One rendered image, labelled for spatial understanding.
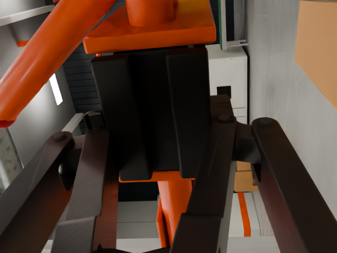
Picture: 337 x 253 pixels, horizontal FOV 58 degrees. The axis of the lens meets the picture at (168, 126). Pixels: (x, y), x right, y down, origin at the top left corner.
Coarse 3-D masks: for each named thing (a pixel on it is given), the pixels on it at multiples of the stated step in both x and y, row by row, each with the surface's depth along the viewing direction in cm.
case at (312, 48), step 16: (304, 16) 31; (320, 16) 27; (336, 16) 24; (304, 32) 31; (320, 32) 27; (336, 32) 24; (304, 48) 32; (320, 48) 27; (336, 48) 24; (304, 64) 32; (320, 64) 27; (336, 64) 24; (320, 80) 28; (336, 80) 24; (336, 96) 24
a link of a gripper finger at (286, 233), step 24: (264, 120) 14; (264, 144) 12; (288, 144) 12; (264, 168) 12; (288, 168) 11; (264, 192) 12; (288, 192) 10; (312, 192) 10; (288, 216) 9; (312, 216) 9; (288, 240) 10; (312, 240) 8; (336, 240) 8
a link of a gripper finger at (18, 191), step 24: (48, 144) 15; (72, 144) 15; (24, 168) 13; (48, 168) 13; (24, 192) 12; (48, 192) 13; (0, 216) 11; (24, 216) 11; (48, 216) 13; (0, 240) 10; (24, 240) 11
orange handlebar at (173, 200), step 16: (128, 0) 14; (144, 0) 13; (160, 0) 13; (176, 0) 18; (128, 16) 14; (144, 16) 14; (160, 16) 14; (160, 192) 20; (176, 192) 19; (160, 208) 21; (176, 208) 20; (160, 224) 21; (176, 224) 20; (160, 240) 21
